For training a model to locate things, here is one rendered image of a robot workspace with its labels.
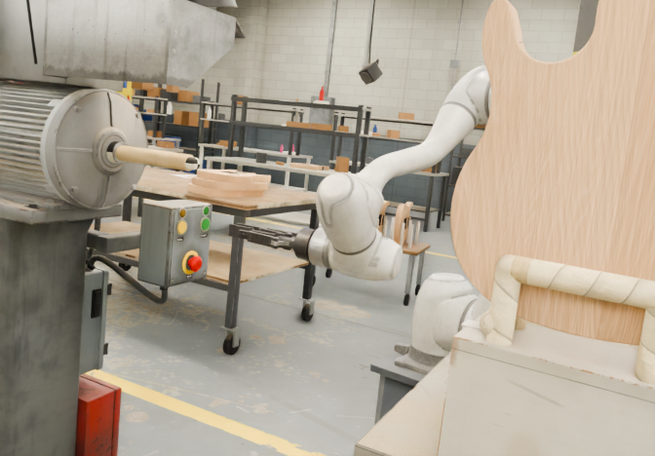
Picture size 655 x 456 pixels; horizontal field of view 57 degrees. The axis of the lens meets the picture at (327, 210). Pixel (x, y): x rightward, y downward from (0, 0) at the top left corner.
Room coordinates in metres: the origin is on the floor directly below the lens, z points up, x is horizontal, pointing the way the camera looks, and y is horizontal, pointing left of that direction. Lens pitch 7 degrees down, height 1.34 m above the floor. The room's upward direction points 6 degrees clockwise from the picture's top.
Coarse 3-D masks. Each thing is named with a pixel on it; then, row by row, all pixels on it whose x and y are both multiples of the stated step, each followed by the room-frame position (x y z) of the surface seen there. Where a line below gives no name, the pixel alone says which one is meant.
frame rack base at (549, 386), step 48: (480, 336) 0.74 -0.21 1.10; (528, 336) 0.76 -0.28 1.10; (576, 336) 0.78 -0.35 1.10; (480, 384) 0.71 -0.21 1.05; (528, 384) 0.69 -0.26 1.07; (576, 384) 0.66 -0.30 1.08; (624, 384) 0.64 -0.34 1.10; (480, 432) 0.71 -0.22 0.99; (528, 432) 0.68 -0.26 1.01; (576, 432) 0.66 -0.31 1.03; (624, 432) 0.63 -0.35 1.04
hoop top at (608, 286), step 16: (512, 256) 0.72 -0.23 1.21; (512, 272) 0.71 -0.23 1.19; (528, 272) 0.70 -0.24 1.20; (544, 272) 0.70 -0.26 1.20; (560, 272) 0.69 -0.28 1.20; (576, 272) 0.68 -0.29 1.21; (592, 272) 0.68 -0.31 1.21; (560, 288) 0.69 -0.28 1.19; (576, 288) 0.68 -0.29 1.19; (592, 288) 0.67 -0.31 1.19; (608, 288) 0.66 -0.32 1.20; (624, 288) 0.66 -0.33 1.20; (640, 288) 0.65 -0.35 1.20; (640, 304) 0.65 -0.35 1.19
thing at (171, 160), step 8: (120, 152) 1.23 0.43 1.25; (128, 152) 1.22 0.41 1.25; (136, 152) 1.21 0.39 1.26; (144, 152) 1.21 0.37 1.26; (152, 152) 1.20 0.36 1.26; (160, 152) 1.19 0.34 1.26; (168, 152) 1.19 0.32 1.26; (120, 160) 1.25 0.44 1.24; (128, 160) 1.23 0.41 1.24; (136, 160) 1.22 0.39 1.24; (144, 160) 1.20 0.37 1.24; (152, 160) 1.19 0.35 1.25; (160, 160) 1.18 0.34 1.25; (168, 160) 1.18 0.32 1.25; (176, 160) 1.17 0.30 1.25; (184, 160) 1.16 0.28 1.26; (176, 168) 1.17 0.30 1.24; (184, 168) 1.16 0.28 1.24
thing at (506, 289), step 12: (504, 276) 0.72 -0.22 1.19; (504, 288) 0.72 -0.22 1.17; (516, 288) 0.72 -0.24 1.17; (492, 300) 0.73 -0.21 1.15; (504, 300) 0.72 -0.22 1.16; (516, 300) 0.72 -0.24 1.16; (492, 312) 0.72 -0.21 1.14; (504, 312) 0.71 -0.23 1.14; (516, 312) 0.72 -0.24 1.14; (504, 324) 0.71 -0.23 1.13; (492, 336) 0.72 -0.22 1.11; (504, 336) 0.71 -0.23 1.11
